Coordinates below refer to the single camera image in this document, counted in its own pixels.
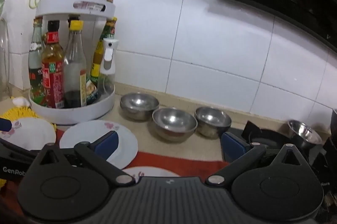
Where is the oil bottle red label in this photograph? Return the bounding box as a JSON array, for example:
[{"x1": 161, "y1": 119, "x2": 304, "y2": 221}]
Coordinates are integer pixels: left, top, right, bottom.
[{"x1": 41, "y1": 20, "x2": 65, "y2": 109}]

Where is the dark jar green-white label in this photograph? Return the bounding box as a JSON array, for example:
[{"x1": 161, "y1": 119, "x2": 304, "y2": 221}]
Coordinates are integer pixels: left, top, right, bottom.
[{"x1": 86, "y1": 78, "x2": 99, "y2": 106}]

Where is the stainless steel bowl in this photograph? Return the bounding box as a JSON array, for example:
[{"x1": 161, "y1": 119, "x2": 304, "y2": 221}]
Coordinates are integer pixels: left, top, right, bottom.
[
  {"x1": 287, "y1": 120, "x2": 323, "y2": 149},
  {"x1": 152, "y1": 107, "x2": 198, "y2": 142},
  {"x1": 120, "y1": 93, "x2": 160, "y2": 121},
  {"x1": 194, "y1": 106, "x2": 232, "y2": 139}
]

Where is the brown bottle yellow-green label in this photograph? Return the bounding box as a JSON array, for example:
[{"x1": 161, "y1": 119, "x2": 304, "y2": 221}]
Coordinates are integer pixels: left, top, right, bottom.
[{"x1": 90, "y1": 17, "x2": 118, "y2": 82}]

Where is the red cloth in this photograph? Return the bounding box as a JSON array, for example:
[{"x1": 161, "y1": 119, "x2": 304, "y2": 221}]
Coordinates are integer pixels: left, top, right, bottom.
[{"x1": 56, "y1": 128, "x2": 230, "y2": 177}]

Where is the yellow knitted mat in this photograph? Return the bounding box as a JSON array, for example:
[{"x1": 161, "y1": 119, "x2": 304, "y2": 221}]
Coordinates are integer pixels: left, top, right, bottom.
[{"x1": 0, "y1": 105, "x2": 57, "y2": 136}]

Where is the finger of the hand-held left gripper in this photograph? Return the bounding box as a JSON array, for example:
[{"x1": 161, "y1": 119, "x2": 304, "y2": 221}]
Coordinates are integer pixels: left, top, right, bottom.
[{"x1": 0, "y1": 119, "x2": 13, "y2": 133}]

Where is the white round tray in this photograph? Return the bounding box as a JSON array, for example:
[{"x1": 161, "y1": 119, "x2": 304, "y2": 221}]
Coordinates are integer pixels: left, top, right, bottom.
[{"x1": 28, "y1": 0, "x2": 116, "y2": 126}]

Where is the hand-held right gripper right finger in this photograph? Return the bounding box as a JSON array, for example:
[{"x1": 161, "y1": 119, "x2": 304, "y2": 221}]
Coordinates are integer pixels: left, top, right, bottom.
[{"x1": 206, "y1": 132, "x2": 309, "y2": 185}]

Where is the clear bottle green label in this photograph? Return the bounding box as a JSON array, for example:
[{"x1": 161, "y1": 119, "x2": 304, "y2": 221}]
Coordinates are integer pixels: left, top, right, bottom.
[{"x1": 28, "y1": 18, "x2": 44, "y2": 100}]

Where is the soy sauce bottle yellow cap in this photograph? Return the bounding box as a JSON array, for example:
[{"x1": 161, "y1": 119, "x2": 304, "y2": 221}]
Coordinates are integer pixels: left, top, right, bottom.
[{"x1": 63, "y1": 20, "x2": 87, "y2": 109}]

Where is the white spray bottle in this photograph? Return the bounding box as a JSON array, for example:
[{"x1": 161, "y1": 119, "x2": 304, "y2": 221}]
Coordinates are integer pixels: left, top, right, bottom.
[{"x1": 98, "y1": 38, "x2": 119, "y2": 99}]

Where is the black gas stove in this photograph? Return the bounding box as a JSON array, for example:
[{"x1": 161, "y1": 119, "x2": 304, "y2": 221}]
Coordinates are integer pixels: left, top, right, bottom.
[{"x1": 229, "y1": 120, "x2": 337, "y2": 188}]

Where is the white floral plate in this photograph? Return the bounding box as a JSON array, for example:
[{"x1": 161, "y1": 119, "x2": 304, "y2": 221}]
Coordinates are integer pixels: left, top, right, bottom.
[
  {"x1": 59, "y1": 120, "x2": 138, "y2": 169},
  {"x1": 122, "y1": 166, "x2": 181, "y2": 179},
  {"x1": 0, "y1": 119, "x2": 56, "y2": 151}
]

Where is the small white fluffy object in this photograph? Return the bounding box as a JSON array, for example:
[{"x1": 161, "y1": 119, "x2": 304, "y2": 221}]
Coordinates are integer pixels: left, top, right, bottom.
[{"x1": 12, "y1": 97, "x2": 30, "y2": 107}]

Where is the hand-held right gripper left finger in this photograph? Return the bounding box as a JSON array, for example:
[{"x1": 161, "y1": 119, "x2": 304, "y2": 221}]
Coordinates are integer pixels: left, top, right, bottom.
[{"x1": 34, "y1": 132, "x2": 136, "y2": 186}]

